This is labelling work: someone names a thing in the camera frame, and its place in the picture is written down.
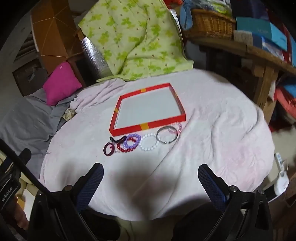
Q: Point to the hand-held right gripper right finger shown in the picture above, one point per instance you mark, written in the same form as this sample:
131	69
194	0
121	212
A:
211	185

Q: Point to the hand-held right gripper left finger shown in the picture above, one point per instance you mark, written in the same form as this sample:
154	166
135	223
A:
91	185

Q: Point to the red shallow box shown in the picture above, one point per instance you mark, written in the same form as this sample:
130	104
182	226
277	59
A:
129	132

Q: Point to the silver bangle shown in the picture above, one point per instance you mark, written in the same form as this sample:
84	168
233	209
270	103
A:
159	139

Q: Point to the pale pink blanket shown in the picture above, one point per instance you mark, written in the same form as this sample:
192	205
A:
219	139

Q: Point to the grey bed sheet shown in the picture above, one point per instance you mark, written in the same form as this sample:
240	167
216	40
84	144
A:
27	125

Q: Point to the white power strip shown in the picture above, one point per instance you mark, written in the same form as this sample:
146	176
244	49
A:
281	180

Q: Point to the small patterned cloth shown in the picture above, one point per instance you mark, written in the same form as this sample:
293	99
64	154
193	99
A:
69	114

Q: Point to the magenta pillow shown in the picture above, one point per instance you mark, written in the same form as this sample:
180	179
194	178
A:
61	84

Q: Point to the dark wicker chest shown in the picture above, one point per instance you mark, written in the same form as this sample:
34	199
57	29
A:
30	80

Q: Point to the coral plastic crate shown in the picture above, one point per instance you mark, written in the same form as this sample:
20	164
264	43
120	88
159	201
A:
285	102

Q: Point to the wooden bench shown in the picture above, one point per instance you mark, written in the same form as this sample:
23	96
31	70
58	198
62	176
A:
266	76

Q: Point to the small white box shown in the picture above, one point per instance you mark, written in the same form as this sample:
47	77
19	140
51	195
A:
242	37

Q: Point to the green floral quilt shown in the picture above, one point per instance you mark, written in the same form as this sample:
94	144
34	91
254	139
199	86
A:
129	34

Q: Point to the brown cardboard box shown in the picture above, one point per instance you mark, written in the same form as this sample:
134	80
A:
53	34

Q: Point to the wicker basket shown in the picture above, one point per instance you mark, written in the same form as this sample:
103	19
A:
208	23

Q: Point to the teal flat box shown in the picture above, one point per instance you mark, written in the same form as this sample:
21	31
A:
261	30

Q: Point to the dark blue box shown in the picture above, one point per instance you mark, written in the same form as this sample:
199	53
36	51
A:
252	9

